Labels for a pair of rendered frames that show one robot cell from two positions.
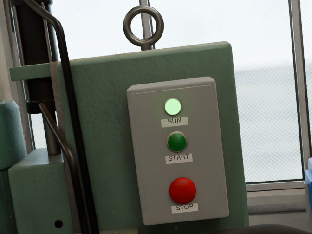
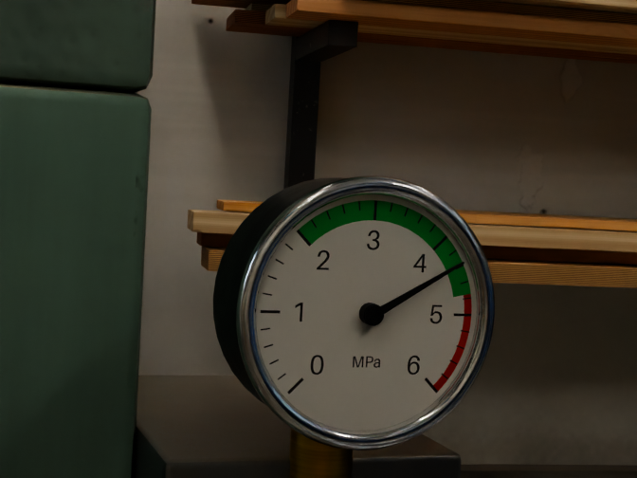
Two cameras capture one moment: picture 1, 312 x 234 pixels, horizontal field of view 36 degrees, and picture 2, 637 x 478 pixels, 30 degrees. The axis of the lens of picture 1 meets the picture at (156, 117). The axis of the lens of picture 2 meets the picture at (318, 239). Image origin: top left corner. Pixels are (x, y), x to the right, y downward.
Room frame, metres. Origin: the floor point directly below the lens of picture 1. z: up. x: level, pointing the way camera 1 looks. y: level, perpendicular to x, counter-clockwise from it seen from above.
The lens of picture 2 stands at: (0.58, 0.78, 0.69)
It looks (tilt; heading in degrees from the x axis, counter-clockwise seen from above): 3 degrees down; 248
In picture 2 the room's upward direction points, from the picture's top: 3 degrees clockwise
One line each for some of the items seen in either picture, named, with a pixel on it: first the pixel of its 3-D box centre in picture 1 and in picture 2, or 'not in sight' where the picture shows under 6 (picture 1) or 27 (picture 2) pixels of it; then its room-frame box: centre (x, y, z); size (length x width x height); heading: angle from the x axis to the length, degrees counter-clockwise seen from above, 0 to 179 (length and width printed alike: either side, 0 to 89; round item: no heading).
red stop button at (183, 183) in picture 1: (182, 190); not in sight; (0.53, -0.02, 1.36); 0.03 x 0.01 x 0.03; 87
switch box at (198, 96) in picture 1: (178, 149); not in sight; (0.56, -0.02, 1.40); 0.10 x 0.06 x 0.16; 87
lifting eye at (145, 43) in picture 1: (143, 28); not in sight; (0.70, 0.00, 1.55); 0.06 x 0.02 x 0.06; 87
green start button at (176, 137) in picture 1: (177, 142); not in sight; (0.53, -0.02, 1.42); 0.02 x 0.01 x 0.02; 87
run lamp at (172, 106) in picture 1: (172, 107); not in sight; (0.53, -0.02, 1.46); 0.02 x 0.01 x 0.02; 87
